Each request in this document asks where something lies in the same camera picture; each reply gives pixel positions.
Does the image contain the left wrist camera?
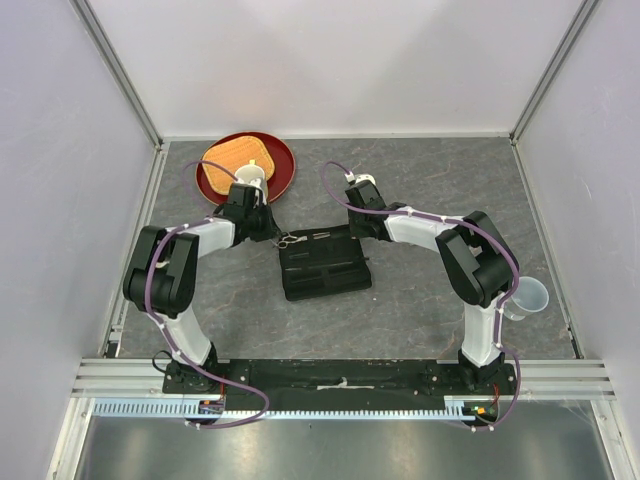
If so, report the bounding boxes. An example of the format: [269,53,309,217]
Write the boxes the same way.
[249,179,268,208]

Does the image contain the clear plastic cup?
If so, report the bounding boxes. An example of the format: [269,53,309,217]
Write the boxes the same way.
[504,276,550,321]

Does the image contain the red round tray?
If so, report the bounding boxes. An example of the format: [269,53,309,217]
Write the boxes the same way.
[193,132,297,204]

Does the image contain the orange woven mat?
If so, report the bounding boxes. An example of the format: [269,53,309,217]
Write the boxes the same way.
[202,135,275,195]

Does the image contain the black tool case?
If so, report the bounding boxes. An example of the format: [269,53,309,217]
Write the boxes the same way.
[279,225,372,302]

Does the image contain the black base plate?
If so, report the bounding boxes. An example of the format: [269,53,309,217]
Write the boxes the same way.
[162,357,516,413]

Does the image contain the pale green cup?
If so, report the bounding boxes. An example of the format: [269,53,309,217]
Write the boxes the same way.
[235,160,268,188]

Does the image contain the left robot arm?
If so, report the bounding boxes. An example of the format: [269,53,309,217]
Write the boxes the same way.
[122,183,279,393]

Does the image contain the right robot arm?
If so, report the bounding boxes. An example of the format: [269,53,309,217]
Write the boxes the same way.
[345,173,519,394]

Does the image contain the silver scissors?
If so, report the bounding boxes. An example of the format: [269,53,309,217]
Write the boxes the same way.
[272,232,308,250]

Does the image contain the grey slotted cable duct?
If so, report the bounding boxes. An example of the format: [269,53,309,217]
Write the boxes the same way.
[92,398,498,421]

